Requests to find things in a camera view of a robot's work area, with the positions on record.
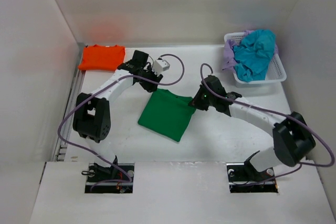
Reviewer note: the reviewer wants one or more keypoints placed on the green t shirt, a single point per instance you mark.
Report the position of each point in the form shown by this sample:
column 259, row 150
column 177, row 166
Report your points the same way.
column 167, row 114

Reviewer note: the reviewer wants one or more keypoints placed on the white plastic basket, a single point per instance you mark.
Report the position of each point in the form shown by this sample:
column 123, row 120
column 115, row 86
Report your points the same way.
column 275, row 73

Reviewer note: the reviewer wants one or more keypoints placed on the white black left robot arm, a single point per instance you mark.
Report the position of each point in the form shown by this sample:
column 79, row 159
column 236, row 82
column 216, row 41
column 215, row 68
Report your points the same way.
column 93, row 121

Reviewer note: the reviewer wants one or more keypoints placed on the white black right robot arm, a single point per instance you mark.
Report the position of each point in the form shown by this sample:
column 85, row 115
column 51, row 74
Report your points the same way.
column 291, row 141

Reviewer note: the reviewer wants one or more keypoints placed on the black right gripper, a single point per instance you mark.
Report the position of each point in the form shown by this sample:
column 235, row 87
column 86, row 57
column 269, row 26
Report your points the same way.
column 196, row 102

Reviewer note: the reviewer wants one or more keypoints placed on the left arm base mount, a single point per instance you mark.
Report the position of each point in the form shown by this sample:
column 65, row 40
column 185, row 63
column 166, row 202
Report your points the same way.
column 116, row 182

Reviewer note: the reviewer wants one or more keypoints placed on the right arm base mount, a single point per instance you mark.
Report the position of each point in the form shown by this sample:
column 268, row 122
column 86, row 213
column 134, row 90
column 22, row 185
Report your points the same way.
column 241, row 180

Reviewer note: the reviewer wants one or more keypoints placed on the lilac t shirt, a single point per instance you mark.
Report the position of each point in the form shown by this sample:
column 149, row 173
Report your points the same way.
column 229, row 62

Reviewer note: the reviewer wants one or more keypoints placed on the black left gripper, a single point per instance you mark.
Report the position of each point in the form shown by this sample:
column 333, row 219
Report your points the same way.
column 150, row 87

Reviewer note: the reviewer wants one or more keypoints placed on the orange t shirt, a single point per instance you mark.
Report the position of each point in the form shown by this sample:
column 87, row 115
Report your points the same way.
column 104, row 58

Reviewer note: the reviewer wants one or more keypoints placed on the teal t shirt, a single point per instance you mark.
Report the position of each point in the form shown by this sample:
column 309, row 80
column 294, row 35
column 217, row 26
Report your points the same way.
column 254, row 54

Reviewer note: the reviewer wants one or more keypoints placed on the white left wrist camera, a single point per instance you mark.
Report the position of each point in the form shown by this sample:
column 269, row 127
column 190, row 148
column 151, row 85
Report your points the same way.
column 160, row 65

